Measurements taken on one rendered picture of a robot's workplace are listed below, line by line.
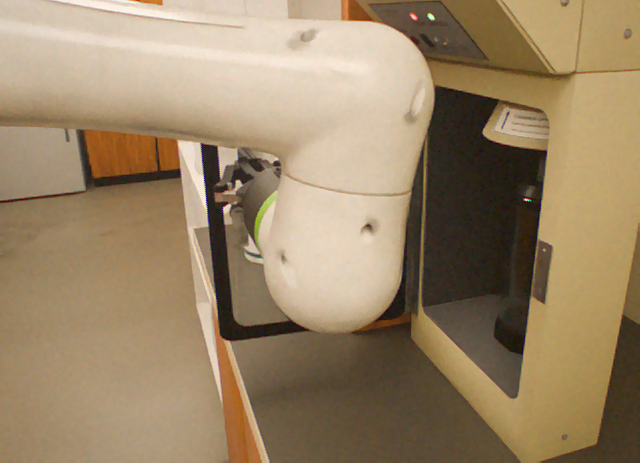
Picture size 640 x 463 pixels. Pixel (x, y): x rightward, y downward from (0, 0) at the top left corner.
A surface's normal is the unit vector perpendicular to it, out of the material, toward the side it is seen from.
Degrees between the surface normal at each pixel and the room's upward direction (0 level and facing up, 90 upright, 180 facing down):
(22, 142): 90
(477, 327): 0
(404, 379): 0
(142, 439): 0
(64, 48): 75
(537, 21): 90
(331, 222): 81
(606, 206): 90
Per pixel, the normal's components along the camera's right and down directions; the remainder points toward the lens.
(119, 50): 0.11, 0.01
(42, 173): 0.29, 0.33
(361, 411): -0.03, -0.93
